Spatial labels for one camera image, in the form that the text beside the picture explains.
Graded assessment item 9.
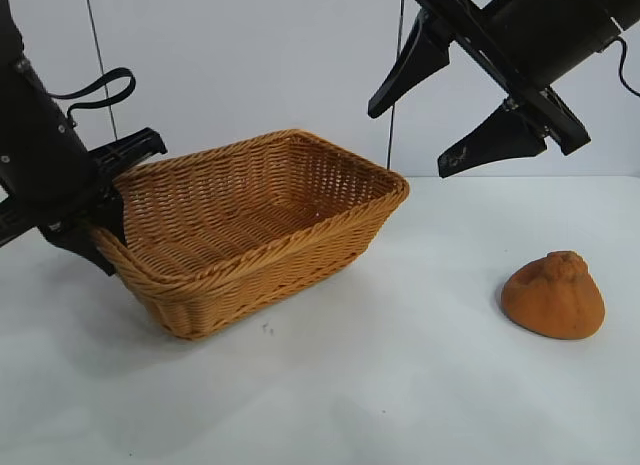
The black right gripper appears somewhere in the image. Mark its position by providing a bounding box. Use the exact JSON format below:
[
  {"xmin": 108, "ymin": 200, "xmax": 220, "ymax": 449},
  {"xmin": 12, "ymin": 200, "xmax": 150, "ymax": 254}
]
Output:
[{"xmin": 367, "ymin": 0, "xmax": 624, "ymax": 179}]

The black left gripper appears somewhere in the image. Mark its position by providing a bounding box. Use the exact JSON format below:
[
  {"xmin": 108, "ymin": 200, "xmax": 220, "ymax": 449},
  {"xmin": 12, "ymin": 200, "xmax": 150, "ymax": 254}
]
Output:
[{"xmin": 0, "ymin": 59, "xmax": 169, "ymax": 277}]

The woven wicker basket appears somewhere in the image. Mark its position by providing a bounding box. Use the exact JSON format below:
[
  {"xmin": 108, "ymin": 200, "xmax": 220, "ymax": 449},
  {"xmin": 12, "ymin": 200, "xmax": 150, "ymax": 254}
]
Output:
[{"xmin": 93, "ymin": 128, "xmax": 411, "ymax": 341}]

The orange-brown bread loaf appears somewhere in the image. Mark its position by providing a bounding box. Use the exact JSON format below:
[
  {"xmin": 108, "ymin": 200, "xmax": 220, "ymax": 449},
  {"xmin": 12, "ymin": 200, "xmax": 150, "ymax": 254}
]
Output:
[{"xmin": 501, "ymin": 250, "xmax": 606, "ymax": 341}]

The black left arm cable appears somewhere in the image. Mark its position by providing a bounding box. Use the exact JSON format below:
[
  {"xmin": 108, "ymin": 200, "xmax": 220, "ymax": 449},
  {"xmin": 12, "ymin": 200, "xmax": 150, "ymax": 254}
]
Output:
[{"xmin": 47, "ymin": 67, "xmax": 137, "ymax": 129}]

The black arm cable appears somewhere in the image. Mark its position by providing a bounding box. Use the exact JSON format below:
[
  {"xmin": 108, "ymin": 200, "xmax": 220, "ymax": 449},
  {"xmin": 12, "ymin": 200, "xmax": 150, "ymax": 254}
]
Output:
[
  {"xmin": 47, "ymin": 67, "xmax": 137, "ymax": 129},
  {"xmin": 610, "ymin": 36, "xmax": 640, "ymax": 98}
]

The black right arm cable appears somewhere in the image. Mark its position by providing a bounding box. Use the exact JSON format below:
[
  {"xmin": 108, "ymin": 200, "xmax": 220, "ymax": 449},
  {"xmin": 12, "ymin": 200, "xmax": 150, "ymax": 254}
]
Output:
[{"xmin": 610, "ymin": 36, "xmax": 640, "ymax": 98}]

